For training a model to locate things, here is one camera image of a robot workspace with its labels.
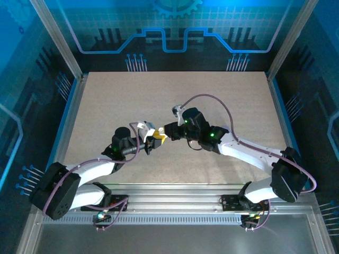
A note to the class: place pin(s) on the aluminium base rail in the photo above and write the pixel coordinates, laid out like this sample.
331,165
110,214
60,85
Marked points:
172,198

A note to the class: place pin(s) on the small circuit board with LED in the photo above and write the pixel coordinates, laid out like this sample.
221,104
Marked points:
251,217
102,217

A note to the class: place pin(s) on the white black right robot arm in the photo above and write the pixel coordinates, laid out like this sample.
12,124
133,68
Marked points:
246,153

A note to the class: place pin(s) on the aluminium table side rail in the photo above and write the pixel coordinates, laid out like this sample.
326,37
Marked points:
278,105
73,105

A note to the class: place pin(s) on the grey metal panel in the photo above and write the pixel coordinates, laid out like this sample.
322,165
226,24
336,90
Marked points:
172,240

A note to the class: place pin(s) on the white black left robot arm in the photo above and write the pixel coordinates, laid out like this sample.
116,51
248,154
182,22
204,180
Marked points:
92,169

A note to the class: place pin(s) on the aluminium frame post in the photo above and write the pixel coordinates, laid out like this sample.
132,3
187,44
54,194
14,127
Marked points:
291,39
57,39

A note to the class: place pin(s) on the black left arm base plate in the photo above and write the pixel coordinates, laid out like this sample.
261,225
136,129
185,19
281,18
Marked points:
119,199

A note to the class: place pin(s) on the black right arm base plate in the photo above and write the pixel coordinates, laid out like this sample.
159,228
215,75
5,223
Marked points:
230,202

